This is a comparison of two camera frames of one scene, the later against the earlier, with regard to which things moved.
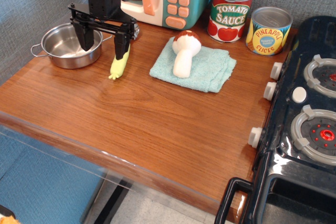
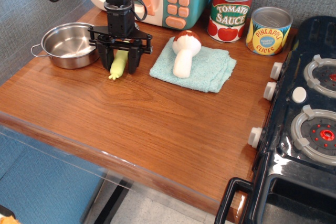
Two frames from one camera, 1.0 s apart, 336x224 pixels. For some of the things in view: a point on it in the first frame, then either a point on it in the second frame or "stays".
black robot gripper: [104, 13] to [121, 30]
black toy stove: [294, 180] stays
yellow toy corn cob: [118, 65] stays
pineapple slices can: [268, 30] stays
